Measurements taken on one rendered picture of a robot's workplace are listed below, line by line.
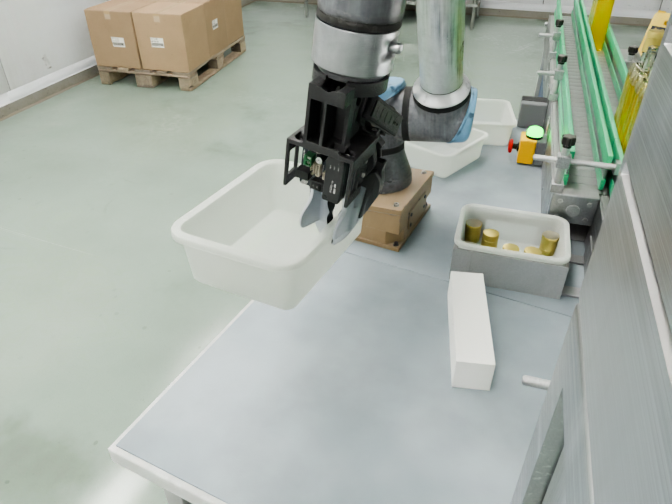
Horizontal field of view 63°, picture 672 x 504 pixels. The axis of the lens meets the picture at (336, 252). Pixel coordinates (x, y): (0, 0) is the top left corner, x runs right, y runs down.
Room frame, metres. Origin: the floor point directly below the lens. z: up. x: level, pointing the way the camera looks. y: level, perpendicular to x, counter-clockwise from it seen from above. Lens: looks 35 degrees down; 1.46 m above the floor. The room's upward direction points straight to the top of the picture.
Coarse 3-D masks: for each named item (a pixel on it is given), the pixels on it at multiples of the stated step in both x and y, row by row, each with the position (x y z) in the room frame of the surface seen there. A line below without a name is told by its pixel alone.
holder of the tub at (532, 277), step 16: (464, 256) 0.90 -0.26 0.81; (480, 256) 0.89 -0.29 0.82; (496, 256) 0.88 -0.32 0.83; (576, 256) 0.98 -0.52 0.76; (480, 272) 0.89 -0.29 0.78; (496, 272) 0.88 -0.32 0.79; (512, 272) 0.87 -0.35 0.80; (528, 272) 0.86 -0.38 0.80; (544, 272) 0.85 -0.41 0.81; (560, 272) 0.85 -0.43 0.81; (512, 288) 0.87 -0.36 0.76; (528, 288) 0.86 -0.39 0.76; (544, 288) 0.85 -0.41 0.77; (560, 288) 0.84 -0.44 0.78; (576, 288) 0.87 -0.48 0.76
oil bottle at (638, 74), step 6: (636, 72) 1.20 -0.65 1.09; (642, 72) 1.19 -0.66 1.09; (630, 78) 1.22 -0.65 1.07; (636, 78) 1.19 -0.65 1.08; (630, 84) 1.20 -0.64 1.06; (630, 90) 1.19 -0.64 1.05; (624, 96) 1.22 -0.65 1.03; (630, 96) 1.18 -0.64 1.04; (624, 102) 1.20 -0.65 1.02; (624, 108) 1.19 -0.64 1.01; (618, 114) 1.22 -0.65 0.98; (624, 114) 1.18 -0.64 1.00; (618, 120) 1.21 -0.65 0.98; (618, 126) 1.19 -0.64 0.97; (618, 132) 1.18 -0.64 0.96
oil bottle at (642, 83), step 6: (642, 78) 1.16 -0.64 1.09; (636, 84) 1.16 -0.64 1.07; (642, 84) 1.13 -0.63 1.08; (636, 90) 1.14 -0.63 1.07; (636, 96) 1.13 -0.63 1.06; (630, 102) 1.16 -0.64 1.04; (630, 108) 1.14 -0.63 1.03; (630, 114) 1.13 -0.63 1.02; (624, 120) 1.16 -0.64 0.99; (624, 126) 1.14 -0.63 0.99; (624, 132) 1.13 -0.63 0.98; (624, 138) 1.13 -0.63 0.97
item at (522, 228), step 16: (464, 208) 1.04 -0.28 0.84; (480, 208) 1.05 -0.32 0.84; (496, 208) 1.04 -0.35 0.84; (464, 224) 1.00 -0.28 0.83; (496, 224) 1.03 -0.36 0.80; (512, 224) 1.02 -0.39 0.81; (528, 224) 1.02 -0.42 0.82; (544, 224) 1.01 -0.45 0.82; (560, 224) 0.99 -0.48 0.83; (464, 240) 1.02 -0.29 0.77; (480, 240) 1.02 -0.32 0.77; (512, 240) 1.02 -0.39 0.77; (528, 240) 1.01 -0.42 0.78; (560, 240) 0.95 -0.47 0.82; (512, 256) 0.87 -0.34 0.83; (528, 256) 0.86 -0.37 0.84; (544, 256) 0.86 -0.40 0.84; (560, 256) 0.90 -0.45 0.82
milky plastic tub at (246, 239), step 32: (224, 192) 0.61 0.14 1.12; (256, 192) 0.66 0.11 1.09; (288, 192) 0.69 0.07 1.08; (192, 224) 0.55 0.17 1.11; (224, 224) 0.60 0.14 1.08; (256, 224) 0.65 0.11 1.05; (288, 224) 0.65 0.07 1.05; (192, 256) 0.52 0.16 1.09; (224, 256) 0.48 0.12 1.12; (256, 256) 0.47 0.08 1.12; (288, 256) 0.57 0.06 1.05; (320, 256) 0.52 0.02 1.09; (224, 288) 0.50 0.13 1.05; (256, 288) 0.48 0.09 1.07; (288, 288) 0.46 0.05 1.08
